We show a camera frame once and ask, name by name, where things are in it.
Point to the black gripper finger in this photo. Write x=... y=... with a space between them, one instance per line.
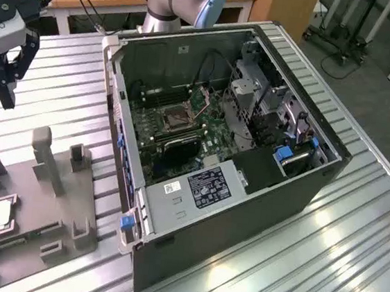
x=28 y=55

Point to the black RAM slot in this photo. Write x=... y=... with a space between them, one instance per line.
x=166 y=98
x=165 y=92
x=172 y=134
x=160 y=140

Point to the CPU socket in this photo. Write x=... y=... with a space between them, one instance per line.
x=177 y=119

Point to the grey parts rack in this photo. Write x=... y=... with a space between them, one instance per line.
x=35 y=206

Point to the green RAM stick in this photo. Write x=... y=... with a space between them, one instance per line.
x=10 y=241

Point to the black graphics card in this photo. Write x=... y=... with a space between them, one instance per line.
x=180 y=149

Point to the blue case latch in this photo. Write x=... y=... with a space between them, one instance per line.
x=127 y=223

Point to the green motherboard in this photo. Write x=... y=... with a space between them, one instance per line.
x=213 y=134

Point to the silver power supply unit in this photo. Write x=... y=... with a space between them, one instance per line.
x=175 y=199

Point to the small silver heatsink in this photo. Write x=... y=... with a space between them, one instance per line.
x=211 y=160

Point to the silver drive cage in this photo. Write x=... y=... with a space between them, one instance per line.
x=244 y=88

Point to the black plastic shroud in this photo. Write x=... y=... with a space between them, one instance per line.
x=258 y=170

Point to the wooden cabinet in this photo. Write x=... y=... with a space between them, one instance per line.
x=286 y=5

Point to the black PC case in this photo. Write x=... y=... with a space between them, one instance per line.
x=241 y=234

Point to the small blue clip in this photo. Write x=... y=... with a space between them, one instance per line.
x=313 y=142

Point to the black wheeled stand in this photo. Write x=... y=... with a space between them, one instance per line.
x=349 y=36

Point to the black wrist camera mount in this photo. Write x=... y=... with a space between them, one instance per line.
x=24 y=9

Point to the silver metal bracket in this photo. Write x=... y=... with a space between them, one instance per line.
x=275 y=97

